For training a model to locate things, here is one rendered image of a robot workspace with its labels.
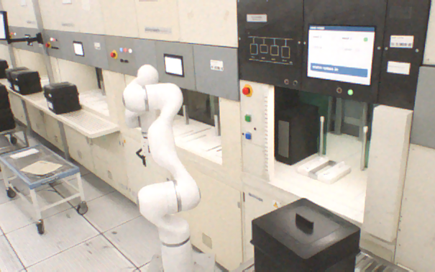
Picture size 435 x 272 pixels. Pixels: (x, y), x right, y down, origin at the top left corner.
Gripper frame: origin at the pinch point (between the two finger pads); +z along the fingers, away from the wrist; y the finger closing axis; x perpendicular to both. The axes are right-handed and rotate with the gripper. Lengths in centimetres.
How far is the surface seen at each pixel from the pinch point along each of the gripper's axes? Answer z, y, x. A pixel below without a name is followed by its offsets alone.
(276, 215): 0, 39, -69
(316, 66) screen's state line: -51, 69, -44
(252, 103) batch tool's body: -27, 53, -8
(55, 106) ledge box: 11, -71, 196
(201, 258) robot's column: 25, 11, -53
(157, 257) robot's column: 25, -7, -45
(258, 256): 14, 30, -72
